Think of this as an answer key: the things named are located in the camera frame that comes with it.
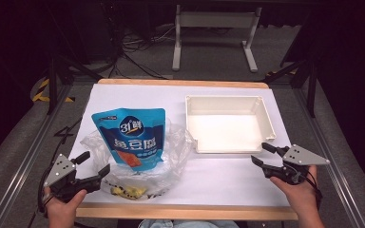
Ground bundle of floor cables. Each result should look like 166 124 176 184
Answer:
106 23 177 81

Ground person's right hand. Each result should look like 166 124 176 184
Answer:
269 164 323 220

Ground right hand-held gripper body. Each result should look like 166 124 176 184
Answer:
260 143 331 186

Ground blue food pouch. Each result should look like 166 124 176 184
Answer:
90 107 166 172

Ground yellow food scraps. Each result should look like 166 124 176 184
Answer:
110 185 148 200

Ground person's left hand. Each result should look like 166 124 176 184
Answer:
43 186 88 228

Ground white table sheet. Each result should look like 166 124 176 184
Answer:
67 83 293 208

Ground clear plastic bag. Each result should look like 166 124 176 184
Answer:
80 118 195 201

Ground yellow black hazard tape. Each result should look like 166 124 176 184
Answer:
31 77 76 104

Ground white plastic tray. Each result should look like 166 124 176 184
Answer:
184 94 278 155

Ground aluminium rail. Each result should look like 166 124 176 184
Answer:
293 85 365 228
0 84 74 228

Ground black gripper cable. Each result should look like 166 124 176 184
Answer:
293 170 324 211
37 165 54 219

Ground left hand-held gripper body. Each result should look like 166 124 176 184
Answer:
42 153 103 203

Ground black metal stand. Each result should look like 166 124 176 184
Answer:
46 54 104 116
262 56 318 119

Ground white metal stand frame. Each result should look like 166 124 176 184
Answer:
171 4 263 73

